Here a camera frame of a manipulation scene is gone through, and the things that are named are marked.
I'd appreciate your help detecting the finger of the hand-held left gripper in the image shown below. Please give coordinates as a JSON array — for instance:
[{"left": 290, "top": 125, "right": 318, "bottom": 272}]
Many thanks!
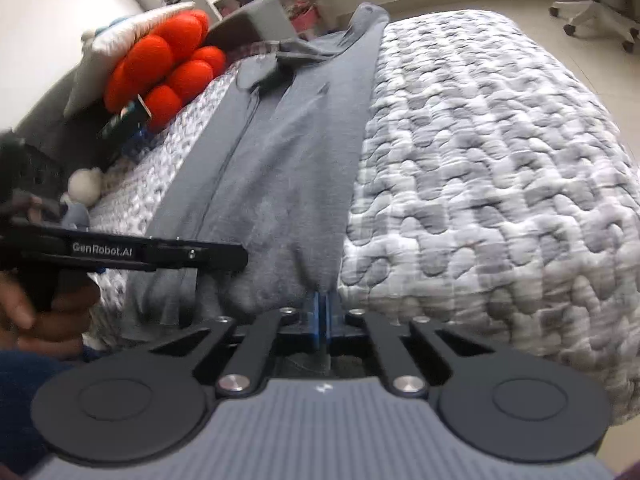
[{"left": 150, "top": 238, "right": 249, "bottom": 273}]

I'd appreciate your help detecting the orange knot cushion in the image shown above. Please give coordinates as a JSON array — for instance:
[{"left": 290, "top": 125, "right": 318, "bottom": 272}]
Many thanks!
[{"left": 104, "top": 10, "right": 227, "bottom": 134}]

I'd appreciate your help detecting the small white plush toy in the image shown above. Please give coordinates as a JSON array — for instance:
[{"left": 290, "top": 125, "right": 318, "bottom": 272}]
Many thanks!
[{"left": 59, "top": 167, "right": 105, "bottom": 231}]

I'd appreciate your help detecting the person's left hand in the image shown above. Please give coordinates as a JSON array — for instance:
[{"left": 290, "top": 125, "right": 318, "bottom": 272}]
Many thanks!
[{"left": 0, "top": 270, "right": 102, "bottom": 357}]

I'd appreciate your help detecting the grey shirt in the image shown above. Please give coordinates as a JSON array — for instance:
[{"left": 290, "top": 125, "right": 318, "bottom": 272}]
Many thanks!
[{"left": 120, "top": 2, "right": 391, "bottom": 347}]

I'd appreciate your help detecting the person's left forearm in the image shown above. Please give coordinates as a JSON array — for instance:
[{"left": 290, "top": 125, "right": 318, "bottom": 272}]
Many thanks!
[{"left": 0, "top": 344, "right": 87, "bottom": 476}]

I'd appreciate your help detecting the grey office chair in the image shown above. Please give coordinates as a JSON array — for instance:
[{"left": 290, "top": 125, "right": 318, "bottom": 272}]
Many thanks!
[{"left": 549, "top": 0, "right": 640, "bottom": 54}]

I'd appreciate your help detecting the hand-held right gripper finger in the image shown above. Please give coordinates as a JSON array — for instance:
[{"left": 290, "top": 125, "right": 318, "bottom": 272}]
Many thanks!
[
  {"left": 150, "top": 292, "right": 321, "bottom": 397},
  {"left": 322, "top": 292, "right": 493, "bottom": 399}
]

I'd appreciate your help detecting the black phone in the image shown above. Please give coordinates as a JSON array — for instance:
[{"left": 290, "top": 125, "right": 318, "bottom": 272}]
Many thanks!
[{"left": 97, "top": 95, "right": 153, "bottom": 144}]

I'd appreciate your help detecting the white pillow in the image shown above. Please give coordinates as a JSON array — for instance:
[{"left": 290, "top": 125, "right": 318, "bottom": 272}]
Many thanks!
[{"left": 62, "top": 1, "right": 197, "bottom": 119}]

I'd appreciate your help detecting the grey quilted blanket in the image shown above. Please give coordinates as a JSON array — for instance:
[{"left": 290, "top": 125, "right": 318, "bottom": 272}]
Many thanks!
[{"left": 85, "top": 9, "right": 640, "bottom": 427}]

